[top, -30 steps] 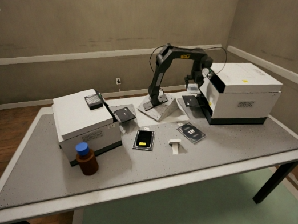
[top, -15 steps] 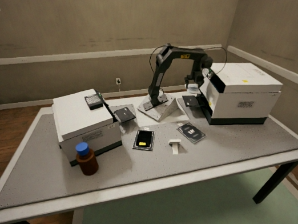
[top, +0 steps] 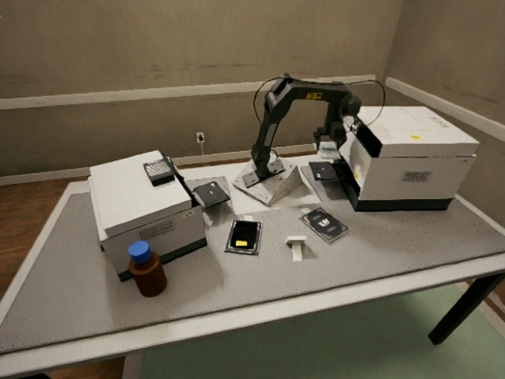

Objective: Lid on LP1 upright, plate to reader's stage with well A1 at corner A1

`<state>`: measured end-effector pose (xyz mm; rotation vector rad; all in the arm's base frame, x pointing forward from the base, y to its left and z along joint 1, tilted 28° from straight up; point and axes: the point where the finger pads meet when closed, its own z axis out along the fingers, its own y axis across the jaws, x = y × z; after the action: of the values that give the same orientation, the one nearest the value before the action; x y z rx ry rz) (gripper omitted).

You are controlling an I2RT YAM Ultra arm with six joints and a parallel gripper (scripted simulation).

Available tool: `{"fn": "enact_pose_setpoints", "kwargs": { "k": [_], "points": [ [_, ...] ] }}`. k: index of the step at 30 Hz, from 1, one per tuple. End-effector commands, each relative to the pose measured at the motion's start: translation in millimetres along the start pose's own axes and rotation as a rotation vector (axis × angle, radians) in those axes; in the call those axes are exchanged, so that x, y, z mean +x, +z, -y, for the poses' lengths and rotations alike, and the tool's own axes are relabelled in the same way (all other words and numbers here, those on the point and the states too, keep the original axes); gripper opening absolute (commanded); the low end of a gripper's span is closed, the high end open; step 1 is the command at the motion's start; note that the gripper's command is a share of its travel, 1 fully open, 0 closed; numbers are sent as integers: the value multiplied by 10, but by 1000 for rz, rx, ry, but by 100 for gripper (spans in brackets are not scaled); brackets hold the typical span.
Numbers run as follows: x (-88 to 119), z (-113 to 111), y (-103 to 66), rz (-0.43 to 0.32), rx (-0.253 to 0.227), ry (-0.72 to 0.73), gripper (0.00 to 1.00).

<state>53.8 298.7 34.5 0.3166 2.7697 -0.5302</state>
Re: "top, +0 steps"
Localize brown bottle with blue cap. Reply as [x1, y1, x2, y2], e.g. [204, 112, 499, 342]
[129, 241, 167, 298]

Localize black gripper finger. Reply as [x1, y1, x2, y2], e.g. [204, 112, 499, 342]
[337, 139, 347, 150]
[313, 135, 321, 152]

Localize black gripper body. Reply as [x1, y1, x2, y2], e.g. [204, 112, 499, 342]
[313, 117, 347, 139]

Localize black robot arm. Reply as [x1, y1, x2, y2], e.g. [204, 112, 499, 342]
[242, 78, 362, 188]

